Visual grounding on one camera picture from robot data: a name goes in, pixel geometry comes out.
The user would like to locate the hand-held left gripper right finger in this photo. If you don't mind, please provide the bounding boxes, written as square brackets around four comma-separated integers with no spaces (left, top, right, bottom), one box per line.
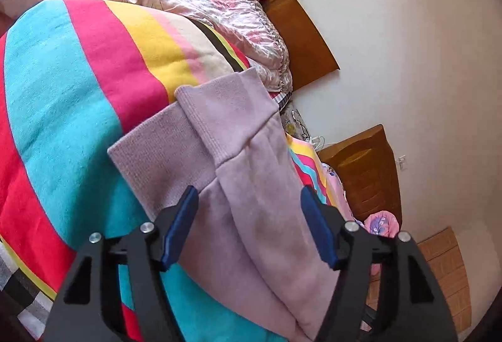
[300,185,459,342]

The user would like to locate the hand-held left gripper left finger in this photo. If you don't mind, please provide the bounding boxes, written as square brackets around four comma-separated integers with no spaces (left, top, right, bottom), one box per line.
[44,185,199,342]

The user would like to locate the mauve fleece pants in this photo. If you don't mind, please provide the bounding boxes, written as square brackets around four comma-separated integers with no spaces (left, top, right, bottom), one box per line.
[107,67,341,342]

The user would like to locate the pink bed sheet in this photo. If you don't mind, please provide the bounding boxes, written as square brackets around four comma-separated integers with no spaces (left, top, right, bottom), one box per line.
[321,163,355,223]

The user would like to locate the folded pink floral quilt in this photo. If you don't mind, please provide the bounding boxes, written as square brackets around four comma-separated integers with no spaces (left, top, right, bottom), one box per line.
[363,210,400,276]

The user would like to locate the narrow wooden headboard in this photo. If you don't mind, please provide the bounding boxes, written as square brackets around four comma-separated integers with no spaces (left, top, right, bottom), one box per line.
[318,125,402,226]

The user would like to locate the colourful striped blanket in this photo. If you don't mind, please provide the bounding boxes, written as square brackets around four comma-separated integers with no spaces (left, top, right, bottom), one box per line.
[0,0,346,342]

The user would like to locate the plaid bed sheet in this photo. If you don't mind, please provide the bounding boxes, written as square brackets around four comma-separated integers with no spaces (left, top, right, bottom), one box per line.
[0,235,56,341]

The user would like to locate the wide wooden headboard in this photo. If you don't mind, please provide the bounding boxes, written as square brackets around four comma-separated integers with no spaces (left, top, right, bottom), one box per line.
[224,0,340,92]

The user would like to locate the white power strip with cables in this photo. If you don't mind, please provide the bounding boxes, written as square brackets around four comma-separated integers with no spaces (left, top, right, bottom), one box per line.
[304,135,327,151]

